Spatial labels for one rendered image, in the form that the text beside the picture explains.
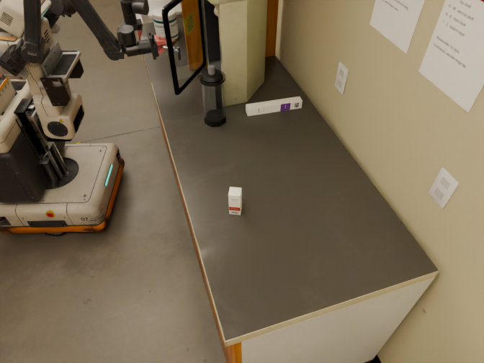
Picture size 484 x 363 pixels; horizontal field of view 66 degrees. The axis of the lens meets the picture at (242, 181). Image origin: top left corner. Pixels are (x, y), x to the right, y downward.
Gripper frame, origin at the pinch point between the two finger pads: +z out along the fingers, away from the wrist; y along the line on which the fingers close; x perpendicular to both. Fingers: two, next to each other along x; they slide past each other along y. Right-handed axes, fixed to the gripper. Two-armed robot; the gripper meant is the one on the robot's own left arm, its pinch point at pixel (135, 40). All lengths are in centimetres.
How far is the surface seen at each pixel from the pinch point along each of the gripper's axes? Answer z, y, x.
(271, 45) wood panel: 9, 70, -9
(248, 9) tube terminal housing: -28, 45, -45
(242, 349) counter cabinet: 25, 8, -150
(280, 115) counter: 15, 55, -61
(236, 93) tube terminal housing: 10, 39, -46
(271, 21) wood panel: -4, 69, -9
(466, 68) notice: -41, 75, -124
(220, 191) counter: 15, 17, -97
